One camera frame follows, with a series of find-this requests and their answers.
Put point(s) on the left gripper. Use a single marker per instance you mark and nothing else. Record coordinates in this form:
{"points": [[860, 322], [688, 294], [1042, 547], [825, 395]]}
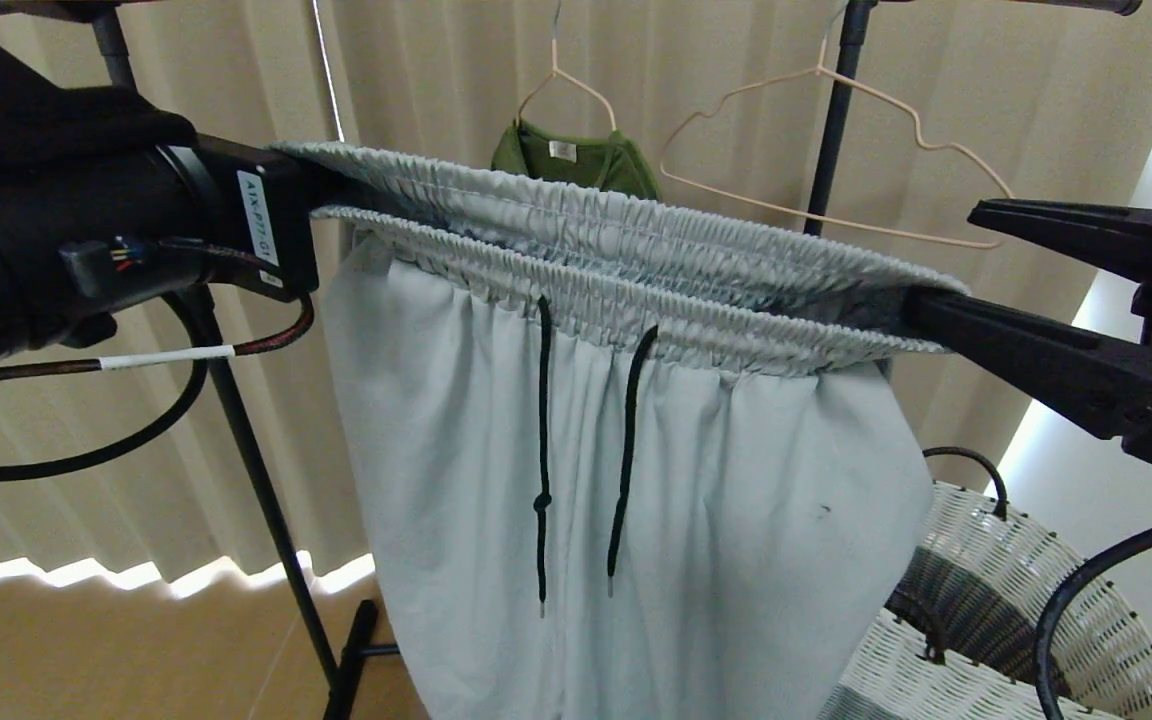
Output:
{"points": [[136, 210]]}

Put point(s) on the pale grey shorts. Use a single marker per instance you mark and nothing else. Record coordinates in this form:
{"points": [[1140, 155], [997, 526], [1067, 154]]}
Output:
{"points": [[686, 480]]}

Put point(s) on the green long-sleeved shirt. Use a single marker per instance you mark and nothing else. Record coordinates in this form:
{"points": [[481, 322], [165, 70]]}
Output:
{"points": [[626, 165]]}

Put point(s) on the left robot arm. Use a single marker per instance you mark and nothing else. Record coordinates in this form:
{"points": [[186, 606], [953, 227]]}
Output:
{"points": [[166, 357]]}

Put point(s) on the white laundry basket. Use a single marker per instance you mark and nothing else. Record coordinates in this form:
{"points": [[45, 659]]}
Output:
{"points": [[976, 560]]}

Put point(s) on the black clothes rack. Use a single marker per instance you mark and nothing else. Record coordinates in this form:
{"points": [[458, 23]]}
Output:
{"points": [[258, 480]]}

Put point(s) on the pink clothes hanger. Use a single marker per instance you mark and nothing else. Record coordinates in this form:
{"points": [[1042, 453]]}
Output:
{"points": [[736, 190], [555, 58]]}

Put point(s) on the beige curtain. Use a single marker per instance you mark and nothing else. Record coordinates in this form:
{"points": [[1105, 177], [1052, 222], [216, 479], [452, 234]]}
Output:
{"points": [[416, 70]]}

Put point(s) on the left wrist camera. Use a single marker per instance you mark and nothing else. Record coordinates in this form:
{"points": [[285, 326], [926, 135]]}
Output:
{"points": [[66, 125]]}

